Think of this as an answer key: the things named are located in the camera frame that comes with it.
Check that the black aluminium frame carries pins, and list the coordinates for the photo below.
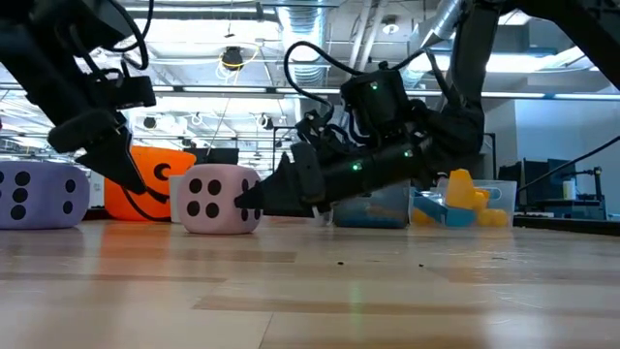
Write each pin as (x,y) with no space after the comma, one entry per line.
(567,226)

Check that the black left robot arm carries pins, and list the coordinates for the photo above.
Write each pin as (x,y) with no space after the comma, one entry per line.
(43,53)

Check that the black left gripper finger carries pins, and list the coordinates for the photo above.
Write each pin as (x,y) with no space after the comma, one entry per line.
(116,165)

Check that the black gantry frame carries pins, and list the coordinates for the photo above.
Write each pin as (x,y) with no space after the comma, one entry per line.
(493,155)

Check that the ceiling light strip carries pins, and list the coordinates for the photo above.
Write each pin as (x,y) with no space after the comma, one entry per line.
(218,89)

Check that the pink foam die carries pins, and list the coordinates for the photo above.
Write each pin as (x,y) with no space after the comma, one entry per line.
(227,218)

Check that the white bottle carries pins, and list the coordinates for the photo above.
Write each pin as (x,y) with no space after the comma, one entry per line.
(569,190)

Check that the purple foam die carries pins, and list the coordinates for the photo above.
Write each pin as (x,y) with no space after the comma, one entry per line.
(39,194)

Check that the black computer monitor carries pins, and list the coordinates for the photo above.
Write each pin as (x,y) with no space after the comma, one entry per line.
(218,156)

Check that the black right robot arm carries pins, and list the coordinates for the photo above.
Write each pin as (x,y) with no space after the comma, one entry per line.
(470,97)

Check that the black articulated stand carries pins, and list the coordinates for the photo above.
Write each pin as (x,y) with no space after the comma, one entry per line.
(598,194)

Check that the large yellow-orange toy block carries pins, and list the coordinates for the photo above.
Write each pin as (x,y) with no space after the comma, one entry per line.
(483,199)

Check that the black ceiling device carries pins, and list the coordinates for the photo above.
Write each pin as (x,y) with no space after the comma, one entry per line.
(232,58)

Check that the orange pumpkin bucket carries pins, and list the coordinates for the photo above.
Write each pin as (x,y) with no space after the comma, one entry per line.
(181,162)

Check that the dark desk monitor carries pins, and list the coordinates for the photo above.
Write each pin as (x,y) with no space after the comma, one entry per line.
(537,179)

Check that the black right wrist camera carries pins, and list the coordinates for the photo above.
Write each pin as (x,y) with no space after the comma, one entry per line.
(378,102)

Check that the clear plastic bin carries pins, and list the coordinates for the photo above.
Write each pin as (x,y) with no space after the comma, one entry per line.
(504,194)

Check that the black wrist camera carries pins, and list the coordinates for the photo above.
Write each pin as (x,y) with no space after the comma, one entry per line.
(378,102)
(131,92)

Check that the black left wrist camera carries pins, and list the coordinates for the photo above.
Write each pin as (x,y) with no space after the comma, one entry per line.
(131,92)

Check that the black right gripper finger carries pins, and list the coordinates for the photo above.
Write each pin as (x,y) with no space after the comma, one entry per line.
(276,194)

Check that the silver ventilation duct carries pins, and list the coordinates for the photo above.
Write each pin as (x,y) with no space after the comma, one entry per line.
(302,24)

